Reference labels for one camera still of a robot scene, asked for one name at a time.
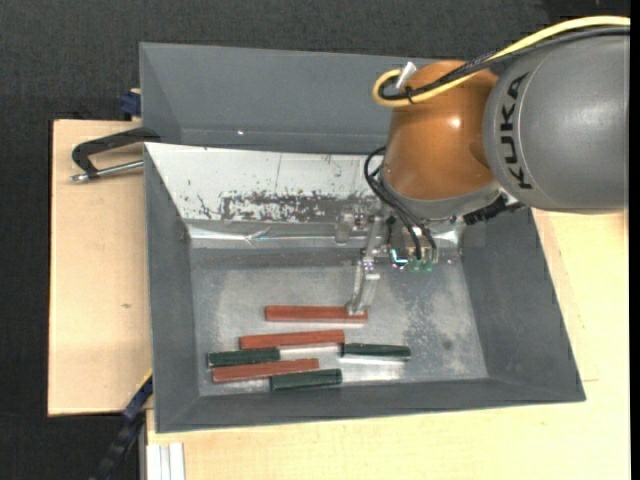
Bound grey metal bin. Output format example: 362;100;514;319
138;41;587;434

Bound pale brown cardboard board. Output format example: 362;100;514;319
47;119;154;417

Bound dark green flat block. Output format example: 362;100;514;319
341;342;412;362
269;368;344;393
206;347;282;369

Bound black cylinder on white bracket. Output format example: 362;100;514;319
462;192;524;227

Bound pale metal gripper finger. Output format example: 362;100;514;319
357;262;382;316
344;259;370;316

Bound red-brown flat block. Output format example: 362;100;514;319
263;305;370;325
210;357;321;385
238;329;346;352

